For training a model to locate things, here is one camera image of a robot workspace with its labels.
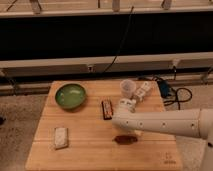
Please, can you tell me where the black hanging cable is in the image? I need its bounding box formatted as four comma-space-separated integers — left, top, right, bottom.
101, 5, 136, 74

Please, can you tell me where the white squeeze bottle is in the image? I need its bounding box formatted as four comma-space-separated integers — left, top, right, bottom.
133, 81, 152, 102

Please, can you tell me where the brown chocolate bar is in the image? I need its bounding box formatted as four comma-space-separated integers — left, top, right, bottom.
101, 99, 113, 120

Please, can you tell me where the clear plastic cup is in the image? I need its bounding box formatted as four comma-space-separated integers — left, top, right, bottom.
120, 79, 136, 98

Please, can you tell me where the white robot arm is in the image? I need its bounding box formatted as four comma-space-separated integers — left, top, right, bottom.
112, 102, 213, 171

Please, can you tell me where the blue power adapter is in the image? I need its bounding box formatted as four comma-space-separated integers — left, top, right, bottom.
157, 81, 170, 98

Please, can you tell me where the green ceramic bowl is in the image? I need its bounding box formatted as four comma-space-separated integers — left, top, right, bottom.
55, 83, 87, 110

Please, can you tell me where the black floor cable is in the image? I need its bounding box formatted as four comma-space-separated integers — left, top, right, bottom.
163, 87, 193, 112

